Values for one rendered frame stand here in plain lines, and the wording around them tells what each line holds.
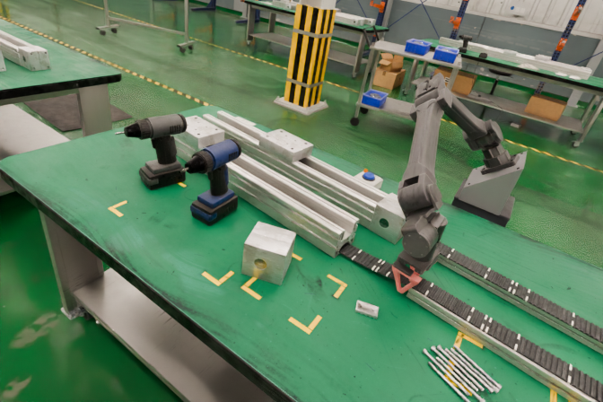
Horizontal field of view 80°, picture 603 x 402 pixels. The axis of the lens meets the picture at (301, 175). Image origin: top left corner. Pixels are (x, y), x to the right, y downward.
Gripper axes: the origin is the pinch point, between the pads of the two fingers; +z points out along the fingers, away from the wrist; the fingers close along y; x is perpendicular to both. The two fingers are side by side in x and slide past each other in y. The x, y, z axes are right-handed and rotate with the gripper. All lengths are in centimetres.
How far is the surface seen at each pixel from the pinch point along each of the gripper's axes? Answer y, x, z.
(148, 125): 24, -75, -18
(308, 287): 18.0, -16.8, 3.1
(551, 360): -2.8, 31.6, -0.5
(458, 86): -482, -134, 38
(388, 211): -13.8, -14.8, -6.9
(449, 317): 0.9, 11.6, 1.6
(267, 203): 5.7, -43.5, -1.5
